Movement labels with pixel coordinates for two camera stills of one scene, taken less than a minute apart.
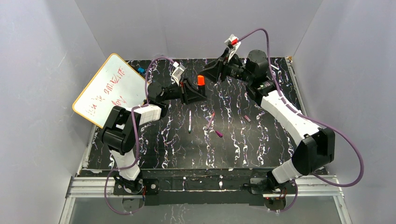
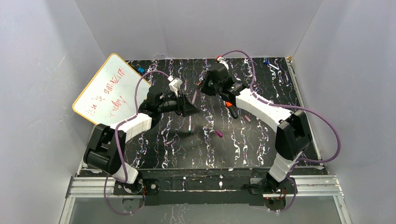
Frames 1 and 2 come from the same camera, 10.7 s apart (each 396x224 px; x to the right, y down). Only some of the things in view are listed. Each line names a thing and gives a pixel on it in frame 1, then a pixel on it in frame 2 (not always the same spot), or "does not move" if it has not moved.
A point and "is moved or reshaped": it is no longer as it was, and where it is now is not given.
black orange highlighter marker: (201, 89) is moved or reshaped
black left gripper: (184, 91) to (181, 105)
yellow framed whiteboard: (114, 84) does not move
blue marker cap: (141, 69) does not move
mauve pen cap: (247, 118) does not move
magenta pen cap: (219, 134) does not move
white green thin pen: (189, 122) does not move
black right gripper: (222, 69) to (205, 85)
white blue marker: (276, 68) does not move
